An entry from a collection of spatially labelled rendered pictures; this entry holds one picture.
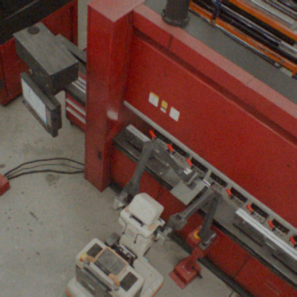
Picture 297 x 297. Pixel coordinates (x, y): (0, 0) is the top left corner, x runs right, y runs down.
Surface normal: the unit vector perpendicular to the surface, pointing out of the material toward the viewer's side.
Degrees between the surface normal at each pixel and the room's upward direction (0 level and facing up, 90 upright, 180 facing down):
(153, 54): 90
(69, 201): 0
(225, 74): 90
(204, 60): 90
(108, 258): 0
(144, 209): 48
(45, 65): 0
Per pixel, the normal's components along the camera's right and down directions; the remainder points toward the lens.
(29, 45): 0.11, -0.57
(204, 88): -0.65, 0.58
